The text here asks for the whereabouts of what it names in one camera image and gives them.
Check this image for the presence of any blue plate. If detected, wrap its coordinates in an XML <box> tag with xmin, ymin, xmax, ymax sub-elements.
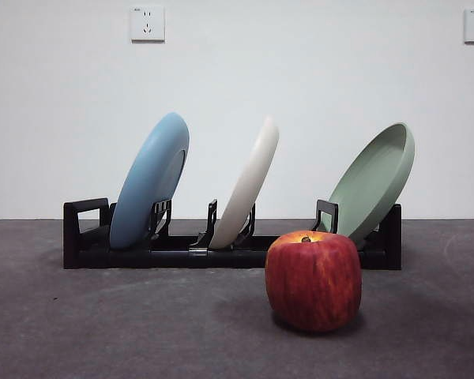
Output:
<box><xmin>109</xmin><ymin>111</ymin><xmax>190</xmax><ymax>251</ymax></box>

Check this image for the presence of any red apple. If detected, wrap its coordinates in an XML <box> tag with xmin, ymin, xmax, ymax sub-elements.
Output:
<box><xmin>265</xmin><ymin>231</ymin><xmax>363</xmax><ymax>332</ymax></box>

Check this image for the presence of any white plate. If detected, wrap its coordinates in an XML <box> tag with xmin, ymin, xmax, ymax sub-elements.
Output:
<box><xmin>208</xmin><ymin>115</ymin><xmax>280</xmax><ymax>250</ymax></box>

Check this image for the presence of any black plate rack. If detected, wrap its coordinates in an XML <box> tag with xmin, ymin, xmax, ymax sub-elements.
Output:
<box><xmin>62</xmin><ymin>197</ymin><xmax>403</xmax><ymax>272</ymax></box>

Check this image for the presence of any green plate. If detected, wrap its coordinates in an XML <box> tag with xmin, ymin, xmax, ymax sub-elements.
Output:
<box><xmin>326</xmin><ymin>122</ymin><xmax>416</xmax><ymax>251</ymax></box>

